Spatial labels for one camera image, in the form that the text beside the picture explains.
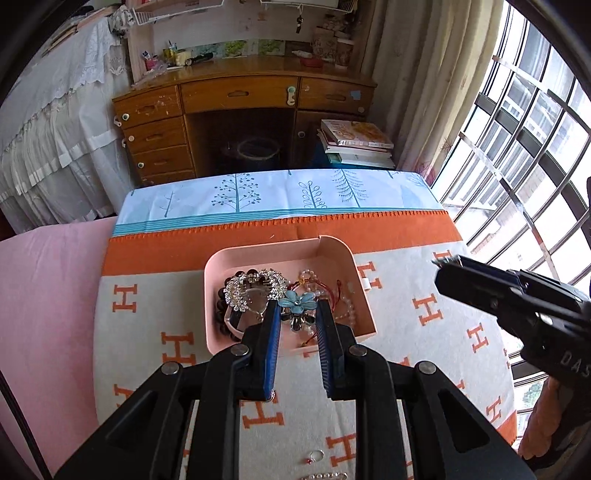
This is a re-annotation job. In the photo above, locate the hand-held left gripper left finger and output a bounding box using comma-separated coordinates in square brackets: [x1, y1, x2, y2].
[55, 300, 282, 480]

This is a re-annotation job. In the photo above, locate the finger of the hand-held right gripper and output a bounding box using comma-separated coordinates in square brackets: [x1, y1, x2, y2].
[435, 263, 546, 325]
[433, 254, 588, 302]

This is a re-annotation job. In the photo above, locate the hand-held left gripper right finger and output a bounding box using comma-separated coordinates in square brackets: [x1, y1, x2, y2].
[314, 300, 536, 480]

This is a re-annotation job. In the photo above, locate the white pearl bracelet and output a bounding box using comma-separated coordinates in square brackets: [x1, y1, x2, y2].
[332, 295, 358, 328]

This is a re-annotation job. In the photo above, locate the blue flower brooch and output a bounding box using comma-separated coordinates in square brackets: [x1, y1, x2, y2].
[277, 288, 319, 333]

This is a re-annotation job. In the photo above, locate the red string bracelet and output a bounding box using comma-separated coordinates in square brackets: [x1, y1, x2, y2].
[295, 279, 352, 352]

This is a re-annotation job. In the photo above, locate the silver rhinestone hair clip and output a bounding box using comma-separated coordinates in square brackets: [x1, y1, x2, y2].
[225, 268, 288, 312]

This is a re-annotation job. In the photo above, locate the black bead bracelet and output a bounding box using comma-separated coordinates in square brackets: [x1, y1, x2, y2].
[213, 268, 259, 342]

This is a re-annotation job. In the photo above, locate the pink plastic box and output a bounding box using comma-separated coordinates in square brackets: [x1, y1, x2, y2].
[203, 234, 378, 357]

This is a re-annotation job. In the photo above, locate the person's right forearm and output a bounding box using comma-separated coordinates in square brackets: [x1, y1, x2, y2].
[518, 376, 571, 462]

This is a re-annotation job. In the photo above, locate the orange patterned blanket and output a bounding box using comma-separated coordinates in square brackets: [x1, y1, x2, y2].
[95, 210, 520, 480]

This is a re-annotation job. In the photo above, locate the window with metal grille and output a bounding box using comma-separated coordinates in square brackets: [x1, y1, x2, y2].
[429, 0, 591, 416]

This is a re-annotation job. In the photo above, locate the blue tree-print sheet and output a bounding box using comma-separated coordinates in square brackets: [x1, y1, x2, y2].
[113, 168, 446, 234]

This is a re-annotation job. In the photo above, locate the dark trash bin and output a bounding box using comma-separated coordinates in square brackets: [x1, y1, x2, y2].
[222, 136, 282, 174]

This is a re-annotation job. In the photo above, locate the stack of books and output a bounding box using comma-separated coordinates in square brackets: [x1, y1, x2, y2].
[316, 119, 398, 169]

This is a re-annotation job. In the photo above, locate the beige curtain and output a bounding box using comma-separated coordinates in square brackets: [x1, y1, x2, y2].
[360, 0, 504, 185]

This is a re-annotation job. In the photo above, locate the pink bed sheet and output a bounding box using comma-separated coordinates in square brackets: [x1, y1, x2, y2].
[0, 215, 121, 472]

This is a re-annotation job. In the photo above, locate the wooden desk with drawers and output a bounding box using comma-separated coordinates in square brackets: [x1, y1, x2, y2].
[112, 65, 378, 188]

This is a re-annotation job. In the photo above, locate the patterned paper cup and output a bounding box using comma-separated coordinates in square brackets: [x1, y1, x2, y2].
[335, 39, 355, 70]

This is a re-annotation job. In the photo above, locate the strip of green pictures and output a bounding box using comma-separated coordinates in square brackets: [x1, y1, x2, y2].
[187, 39, 287, 58]

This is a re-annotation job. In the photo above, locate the wooden bookshelf hutch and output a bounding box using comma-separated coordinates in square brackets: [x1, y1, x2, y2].
[124, 0, 365, 88]

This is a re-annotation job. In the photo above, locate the white lace cover cloth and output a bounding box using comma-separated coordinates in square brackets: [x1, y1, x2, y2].
[0, 14, 134, 232]

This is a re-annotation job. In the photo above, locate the pile of books and papers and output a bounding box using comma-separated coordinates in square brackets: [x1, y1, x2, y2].
[44, 4, 116, 51]

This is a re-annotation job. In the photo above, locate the white wire basket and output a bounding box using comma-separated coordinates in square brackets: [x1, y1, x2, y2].
[259, 0, 358, 12]
[129, 0, 227, 28]

